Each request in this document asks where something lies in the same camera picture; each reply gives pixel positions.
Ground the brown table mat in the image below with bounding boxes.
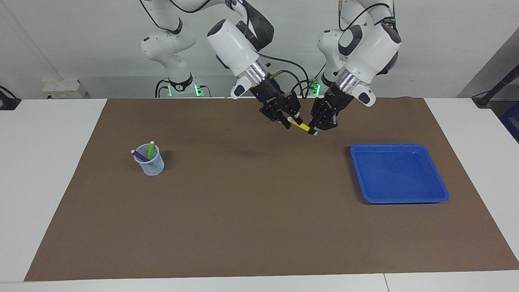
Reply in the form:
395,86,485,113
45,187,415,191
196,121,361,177
24,97,519,282

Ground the black clamp mount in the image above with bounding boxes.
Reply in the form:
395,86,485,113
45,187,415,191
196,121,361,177
0,86,22,111

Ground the purple marker pen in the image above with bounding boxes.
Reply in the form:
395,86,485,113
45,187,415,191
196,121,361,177
130,149,158,168

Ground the white power strip box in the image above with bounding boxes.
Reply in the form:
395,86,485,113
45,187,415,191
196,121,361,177
42,79,88,99

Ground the black left base cable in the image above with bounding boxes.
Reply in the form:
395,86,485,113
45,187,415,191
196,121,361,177
302,63,327,97

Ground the blue floor object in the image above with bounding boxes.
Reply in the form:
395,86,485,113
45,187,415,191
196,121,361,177
498,101,519,143

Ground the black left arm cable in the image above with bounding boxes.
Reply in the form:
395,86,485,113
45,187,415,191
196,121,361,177
337,0,396,32

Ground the blue plastic tray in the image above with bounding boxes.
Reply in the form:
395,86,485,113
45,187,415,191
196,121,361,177
350,143,450,204

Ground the black base cable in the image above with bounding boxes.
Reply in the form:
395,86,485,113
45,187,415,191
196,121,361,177
154,78,171,98
302,63,327,97

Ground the black right base cable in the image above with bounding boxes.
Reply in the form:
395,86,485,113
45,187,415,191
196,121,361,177
154,78,171,98

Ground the black camera stand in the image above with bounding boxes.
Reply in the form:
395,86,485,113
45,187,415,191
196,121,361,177
472,64,519,108

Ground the yellow marker pen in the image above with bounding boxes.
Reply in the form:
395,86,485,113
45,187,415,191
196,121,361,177
287,117,313,133

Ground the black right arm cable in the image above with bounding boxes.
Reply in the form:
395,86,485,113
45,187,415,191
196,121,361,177
243,24,311,100

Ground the translucent plastic cup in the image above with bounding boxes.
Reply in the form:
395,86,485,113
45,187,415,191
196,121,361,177
134,143,165,176

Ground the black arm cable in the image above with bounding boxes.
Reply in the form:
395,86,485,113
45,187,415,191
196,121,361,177
337,0,396,32
243,24,311,100

